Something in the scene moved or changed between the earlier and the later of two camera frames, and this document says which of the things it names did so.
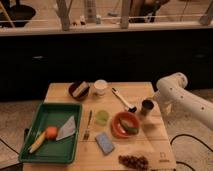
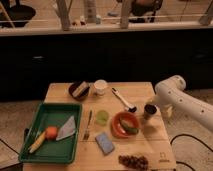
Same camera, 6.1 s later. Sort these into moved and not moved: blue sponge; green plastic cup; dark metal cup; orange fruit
Moved: dark metal cup
Not moved: orange fruit; blue sponge; green plastic cup
